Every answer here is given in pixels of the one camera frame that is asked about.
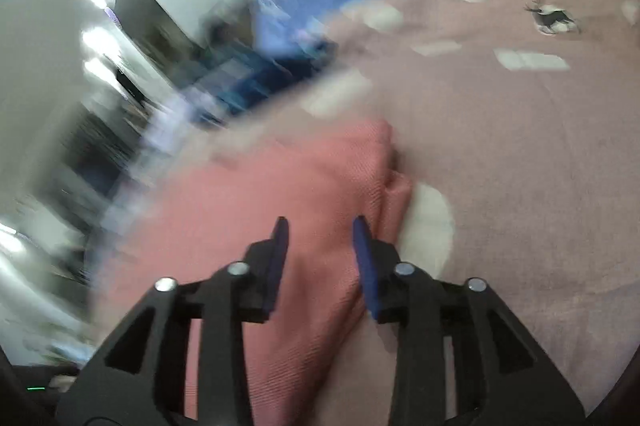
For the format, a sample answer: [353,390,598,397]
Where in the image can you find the pink long-sleeve shirt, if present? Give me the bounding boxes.
[92,119,416,426]

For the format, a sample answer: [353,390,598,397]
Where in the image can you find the mauve dotted deer blanket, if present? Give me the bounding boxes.
[95,0,640,426]

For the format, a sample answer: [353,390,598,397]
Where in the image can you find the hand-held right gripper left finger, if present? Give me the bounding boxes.
[55,216,291,426]

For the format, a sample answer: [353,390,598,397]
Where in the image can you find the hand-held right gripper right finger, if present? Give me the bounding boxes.
[351,215,587,426]

